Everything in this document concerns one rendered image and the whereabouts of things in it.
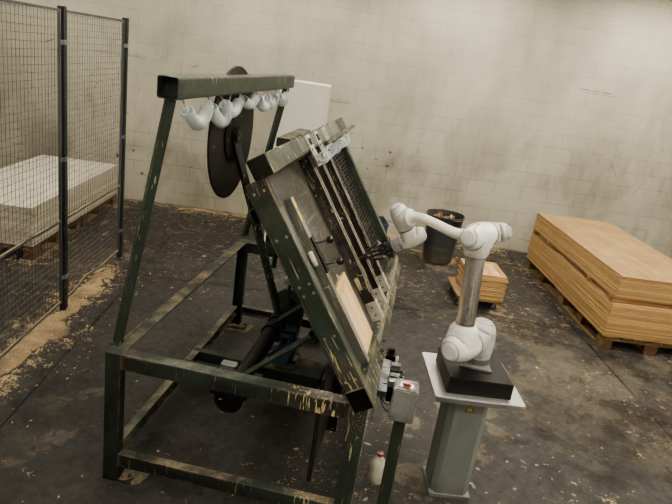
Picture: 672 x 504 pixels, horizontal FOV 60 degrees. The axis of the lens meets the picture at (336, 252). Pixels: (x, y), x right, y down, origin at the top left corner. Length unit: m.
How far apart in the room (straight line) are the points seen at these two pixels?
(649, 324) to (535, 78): 3.85
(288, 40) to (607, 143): 4.71
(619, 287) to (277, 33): 5.28
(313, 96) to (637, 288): 3.98
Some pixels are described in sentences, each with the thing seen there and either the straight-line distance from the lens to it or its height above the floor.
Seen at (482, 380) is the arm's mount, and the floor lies 0.85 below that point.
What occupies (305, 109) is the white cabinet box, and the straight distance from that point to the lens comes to 7.01.
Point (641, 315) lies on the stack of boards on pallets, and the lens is 6.53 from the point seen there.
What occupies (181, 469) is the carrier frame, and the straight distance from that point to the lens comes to 3.46.
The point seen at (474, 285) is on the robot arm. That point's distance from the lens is 3.12.
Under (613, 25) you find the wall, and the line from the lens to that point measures 9.19.
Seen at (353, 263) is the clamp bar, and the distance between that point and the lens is 3.50.
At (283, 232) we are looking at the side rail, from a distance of 2.68.
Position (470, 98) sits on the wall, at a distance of 8.61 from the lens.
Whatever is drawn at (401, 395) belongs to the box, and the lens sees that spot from 2.90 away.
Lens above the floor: 2.38
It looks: 18 degrees down
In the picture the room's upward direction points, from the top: 8 degrees clockwise
